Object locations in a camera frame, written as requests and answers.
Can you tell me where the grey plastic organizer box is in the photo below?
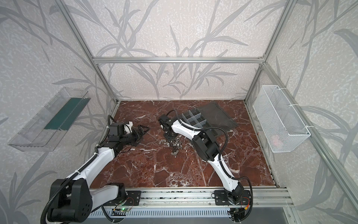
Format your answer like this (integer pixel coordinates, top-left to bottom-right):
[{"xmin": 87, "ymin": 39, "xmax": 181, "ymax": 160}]
[{"xmin": 181, "ymin": 102, "xmax": 238, "ymax": 132}]

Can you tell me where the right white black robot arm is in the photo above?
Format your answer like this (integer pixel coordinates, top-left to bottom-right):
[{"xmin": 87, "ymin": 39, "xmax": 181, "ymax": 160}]
[{"xmin": 158, "ymin": 114, "xmax": 253, "ymax": 205}]

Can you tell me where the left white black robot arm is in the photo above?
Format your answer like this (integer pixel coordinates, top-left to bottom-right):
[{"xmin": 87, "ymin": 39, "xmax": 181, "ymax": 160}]
[{"xmin": 40, "ymin": 121, "xmax": 150, "ymax": 224}]

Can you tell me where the pile of screws and nuts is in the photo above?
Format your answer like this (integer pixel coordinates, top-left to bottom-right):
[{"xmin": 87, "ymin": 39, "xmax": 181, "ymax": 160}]
[{"xmin": 159, "ymin": 138, "xmax": 182, "ymax": 157}]

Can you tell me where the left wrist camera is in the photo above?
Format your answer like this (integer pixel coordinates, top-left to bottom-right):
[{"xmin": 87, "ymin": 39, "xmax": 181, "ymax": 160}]
[{"xmin": 124, "ymin": 121, "xmax": 133, "ymax": 133}]

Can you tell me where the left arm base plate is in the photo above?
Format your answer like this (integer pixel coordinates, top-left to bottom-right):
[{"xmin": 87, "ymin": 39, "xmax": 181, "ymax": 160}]
[{"xmin": 106, "ymin": 190, "xmax": 142, "ymax": 206}]

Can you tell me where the clear plastic wall tray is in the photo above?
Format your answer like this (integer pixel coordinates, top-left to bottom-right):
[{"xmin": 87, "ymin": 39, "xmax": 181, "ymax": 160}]
[{"xmin": 8, "ymin": 87, "xmax": 91, "ymax": 152}]

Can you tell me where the aluminium front rail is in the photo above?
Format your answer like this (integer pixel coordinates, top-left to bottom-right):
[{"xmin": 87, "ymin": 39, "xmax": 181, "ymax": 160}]
[{"xmin": 104, "ymin": 187, "xmax": 294, "ymax": 209}]

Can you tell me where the aluminium frame crossbar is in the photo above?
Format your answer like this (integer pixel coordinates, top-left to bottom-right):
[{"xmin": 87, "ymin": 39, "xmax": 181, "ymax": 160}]
[{"xmin": 93, "ymin": 57, "xmax": 263, "ymax": 64}]

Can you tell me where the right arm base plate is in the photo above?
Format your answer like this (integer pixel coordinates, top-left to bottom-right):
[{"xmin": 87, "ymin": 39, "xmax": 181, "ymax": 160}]
[{"xmin": 211, "ymin": 190, "xmax": 252, "ymax": 207}]

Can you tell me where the white wire mesh basket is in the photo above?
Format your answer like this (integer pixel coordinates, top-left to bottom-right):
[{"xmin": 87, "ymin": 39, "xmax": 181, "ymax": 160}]
[{"xmin": 253, "ymin": 85, "xmax": 311, "ymax": 153}]

